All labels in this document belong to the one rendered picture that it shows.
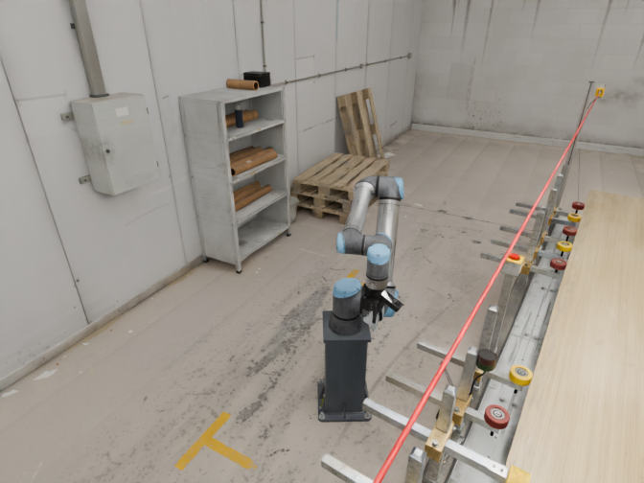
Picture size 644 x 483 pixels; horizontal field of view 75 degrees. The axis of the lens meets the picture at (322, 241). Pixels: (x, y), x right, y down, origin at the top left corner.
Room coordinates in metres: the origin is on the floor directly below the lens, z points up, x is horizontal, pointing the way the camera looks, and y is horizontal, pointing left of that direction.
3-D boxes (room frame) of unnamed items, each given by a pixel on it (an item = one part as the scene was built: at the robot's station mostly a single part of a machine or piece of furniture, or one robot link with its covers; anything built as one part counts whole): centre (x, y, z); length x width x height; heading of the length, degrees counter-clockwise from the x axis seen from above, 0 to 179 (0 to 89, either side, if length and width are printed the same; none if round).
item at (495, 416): (1.00, -0.61, 0.85); 0.08 x 0.08 x 0.11
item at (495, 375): (1.30, -0.60, 0.84); 0.43 x 0.03 x 0.04; 56
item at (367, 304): (1.45, -0.22, 1.08); 0.09 x 0.08 x 0.12; 61
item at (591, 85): (3.21, -1.98, 1.20); 0.15 x 0.12 x 1.00; 146
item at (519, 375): (1.19, -0.77, 0.85); 0.08 x 0.08 x 0.11
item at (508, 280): (1.53, -0.81, 0.93); 0.05 x 0.04 x 0.45; 146
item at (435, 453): (0.88, -0.37, 0.95); 0.13 x 0.06 x 0.05; 146
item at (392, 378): (1.11, -0.44, 0.84); 0.43 x 0.03 x 0.04; 56
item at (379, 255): (1.45, -0.23, 1.25); 0.10 x 0.09 x 0.12; 168
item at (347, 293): (1.85, -0.14, 0.79); 0.17 x 0.15 x 0.18; 78
